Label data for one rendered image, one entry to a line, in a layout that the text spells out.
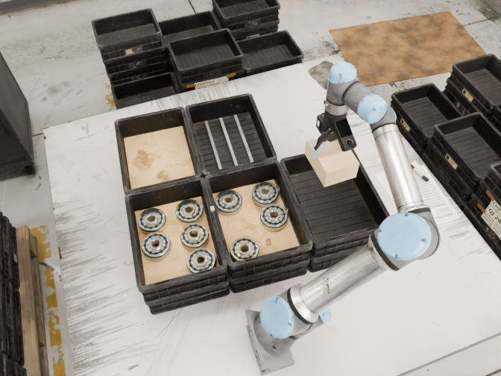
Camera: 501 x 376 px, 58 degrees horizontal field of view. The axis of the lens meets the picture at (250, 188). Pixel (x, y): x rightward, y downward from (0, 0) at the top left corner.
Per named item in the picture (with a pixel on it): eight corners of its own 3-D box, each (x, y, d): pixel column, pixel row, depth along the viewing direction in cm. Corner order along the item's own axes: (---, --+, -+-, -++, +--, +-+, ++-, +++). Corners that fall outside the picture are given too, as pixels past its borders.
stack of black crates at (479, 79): (511, 133, 289) (537, 93, 262) (471, 147, 284) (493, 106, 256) (472, 94, 312) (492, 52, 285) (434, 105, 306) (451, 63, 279)
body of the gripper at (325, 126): (335, 121, 155) (340, 95, 145) (347, 139, 150) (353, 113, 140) (314, 127, 153) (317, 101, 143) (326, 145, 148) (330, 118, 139)
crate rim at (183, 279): (229, 271, 152) (228, 268, 150) (139, 294, 147) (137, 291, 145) (203, 180, 175) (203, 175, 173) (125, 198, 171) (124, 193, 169)
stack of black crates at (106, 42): (162, 63, 337) (151, 7, 301) (173, 88, 320) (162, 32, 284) (109, 75, 329) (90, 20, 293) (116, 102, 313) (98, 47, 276)
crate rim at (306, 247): (314, 249, 156) (314, 245, 154) (229, 271, 152) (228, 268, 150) (278, 163, 179) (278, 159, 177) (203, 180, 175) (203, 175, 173)
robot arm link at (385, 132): (453, 254, 127) (399, 100, 142) (445, 253, 118) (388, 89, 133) (413, 264, 133) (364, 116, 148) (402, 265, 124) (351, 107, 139)
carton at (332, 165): (355, 177, 157) (359, 163, 151) (323, 186, 155) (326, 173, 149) (335, 145, 166) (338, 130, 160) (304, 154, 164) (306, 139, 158)
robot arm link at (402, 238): (291, 340, 139) (449, 245, 118) (265, 348, 127) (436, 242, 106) (274, 304, 144) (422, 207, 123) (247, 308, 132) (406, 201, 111)
